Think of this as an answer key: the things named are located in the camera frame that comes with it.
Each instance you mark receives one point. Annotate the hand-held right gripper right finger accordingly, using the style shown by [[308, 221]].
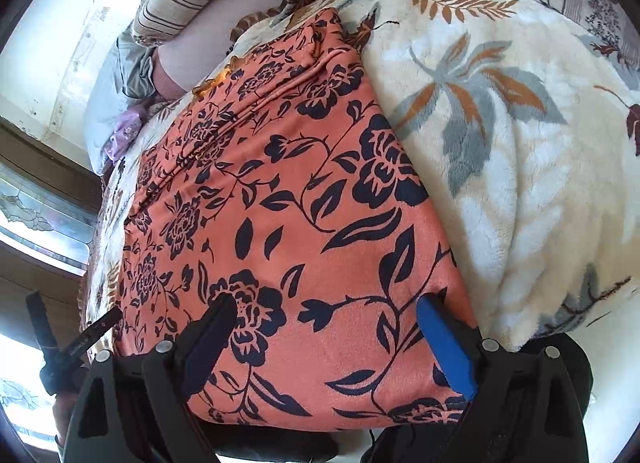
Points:
[[445, 343]]

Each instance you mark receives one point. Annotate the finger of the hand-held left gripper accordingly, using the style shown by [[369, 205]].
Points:
[[92, 335], [42, 328]]

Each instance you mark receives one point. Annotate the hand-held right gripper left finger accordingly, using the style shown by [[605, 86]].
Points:
[[210, 343]]

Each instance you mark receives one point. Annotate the orange floral garment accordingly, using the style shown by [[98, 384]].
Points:
[[300, 193]]

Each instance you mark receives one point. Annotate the clear window pane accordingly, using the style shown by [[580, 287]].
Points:
[[20, 368]]

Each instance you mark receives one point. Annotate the stained glass window pane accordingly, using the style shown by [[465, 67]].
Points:
[[35, 208]]

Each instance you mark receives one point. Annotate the cream leaf print fleece blanket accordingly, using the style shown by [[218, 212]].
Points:
[[500, 168]]

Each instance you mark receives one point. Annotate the purple floral cloth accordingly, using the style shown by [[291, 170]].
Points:
[[125, 130]]

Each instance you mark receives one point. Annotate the pale blue quilted pillow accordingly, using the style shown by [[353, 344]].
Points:
[[105, 113]]

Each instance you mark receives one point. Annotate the grey satin cloth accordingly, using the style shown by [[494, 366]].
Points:
[[137, 68]]

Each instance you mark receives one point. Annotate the mauve bed sheet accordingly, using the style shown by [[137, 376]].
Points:
[[250, 8]]

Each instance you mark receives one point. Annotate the dark wooden window frame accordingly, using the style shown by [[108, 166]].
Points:
[[45, 158]]

